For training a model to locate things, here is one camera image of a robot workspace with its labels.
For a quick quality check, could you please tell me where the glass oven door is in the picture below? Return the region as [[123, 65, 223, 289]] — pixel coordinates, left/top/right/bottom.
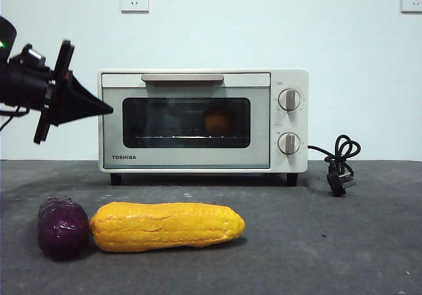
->
[[101, 73, 271, 170]]

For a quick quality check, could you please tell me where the beige oven door handle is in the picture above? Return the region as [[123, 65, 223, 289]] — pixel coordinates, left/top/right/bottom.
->
[[140, 73, 224, 87]]

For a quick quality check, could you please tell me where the purple eggplant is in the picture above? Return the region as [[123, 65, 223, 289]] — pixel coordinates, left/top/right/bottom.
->
[[36, 195, 90, 260]]

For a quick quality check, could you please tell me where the metal oven wire rack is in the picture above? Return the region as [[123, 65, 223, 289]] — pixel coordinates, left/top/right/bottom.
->
[[127, 128, 247, 141]]

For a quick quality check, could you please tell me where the yellow corn cob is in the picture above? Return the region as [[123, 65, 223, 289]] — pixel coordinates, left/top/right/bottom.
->
[[89, 201, 246, 253]]

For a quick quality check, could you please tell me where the brown potato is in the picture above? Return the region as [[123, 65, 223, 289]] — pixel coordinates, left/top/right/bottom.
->
[[202, 106, 237, 134]]

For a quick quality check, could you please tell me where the white Toshiba toaster oven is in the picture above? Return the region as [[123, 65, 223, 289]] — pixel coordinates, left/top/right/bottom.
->
[[98, 69, 309, 186]]

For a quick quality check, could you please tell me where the black power cable with plug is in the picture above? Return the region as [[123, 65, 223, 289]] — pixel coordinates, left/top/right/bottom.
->
[[307, 134, 361, 197]]

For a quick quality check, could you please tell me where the beige oven knob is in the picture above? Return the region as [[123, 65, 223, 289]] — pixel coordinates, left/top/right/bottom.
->
[[278, 132, 301, 156], [278, 88, 302, 112]]

